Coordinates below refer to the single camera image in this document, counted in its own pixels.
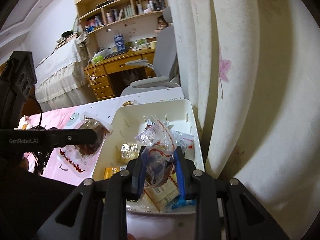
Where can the blue white small packet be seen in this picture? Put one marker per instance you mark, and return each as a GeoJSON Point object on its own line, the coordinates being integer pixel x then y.
{"type": "Point", "coordinates": [180, 202]}

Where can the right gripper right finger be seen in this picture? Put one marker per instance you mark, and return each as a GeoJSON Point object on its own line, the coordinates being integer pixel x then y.
{"type": "Point", "coordinates": [184, 172]}

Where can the orange white snack box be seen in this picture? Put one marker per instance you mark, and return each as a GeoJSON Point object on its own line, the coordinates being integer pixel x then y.
{"type": "Point", "coordinates": [110, 171]}

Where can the white plastic organizer bin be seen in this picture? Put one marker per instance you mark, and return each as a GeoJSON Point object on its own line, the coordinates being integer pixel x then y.
{"type": "Point", "coordinates": [143, 125]}

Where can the clear bag brown pastry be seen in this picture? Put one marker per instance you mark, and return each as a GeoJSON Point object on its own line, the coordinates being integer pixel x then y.
{"type": "Point", "coordinates": [81, 153]}

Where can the wooden desk with drawers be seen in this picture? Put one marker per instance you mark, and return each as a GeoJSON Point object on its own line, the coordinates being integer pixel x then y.
{"type": "Point", "coordinates": [108, 78]}

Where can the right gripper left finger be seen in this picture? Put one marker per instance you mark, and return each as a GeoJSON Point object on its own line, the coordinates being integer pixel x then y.
{"type": "Point", "coordinates": [137, 170]}

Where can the wooden bookshelf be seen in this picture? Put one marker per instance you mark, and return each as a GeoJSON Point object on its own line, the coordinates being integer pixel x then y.
{"type": "Point", "coordinates": [104, 19]}

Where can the clear bag round pastry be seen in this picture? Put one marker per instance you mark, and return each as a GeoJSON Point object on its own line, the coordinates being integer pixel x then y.
{"type": "Point", "coordinates": [127, 152]}

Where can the grey office chair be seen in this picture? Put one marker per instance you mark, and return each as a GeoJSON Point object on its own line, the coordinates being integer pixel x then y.
{"type": "Point", "coordinates": [164, 64]}

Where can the blue gift bag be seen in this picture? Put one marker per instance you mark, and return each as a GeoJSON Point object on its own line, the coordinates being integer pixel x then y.
{"type": "Point", "coordinates": [119, 41]}

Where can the red-trim clear snack bag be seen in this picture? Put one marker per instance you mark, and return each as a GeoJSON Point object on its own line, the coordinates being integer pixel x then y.
{"type": "Point", "coordinates": [160, 145]}

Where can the beige covered cabinet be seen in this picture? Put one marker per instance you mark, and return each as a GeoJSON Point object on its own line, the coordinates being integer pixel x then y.
{"type": "Point", "coordinates": [61, 80]}

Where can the floral white curtain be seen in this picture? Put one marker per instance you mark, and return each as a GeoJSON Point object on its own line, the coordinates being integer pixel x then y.
{"type": "Point", "coordinates": [250, 69]}

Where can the cartoon pink table mat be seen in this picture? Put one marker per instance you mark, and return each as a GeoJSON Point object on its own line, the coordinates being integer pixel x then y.
{"type": "Point", "coordinates": [84, 210]}

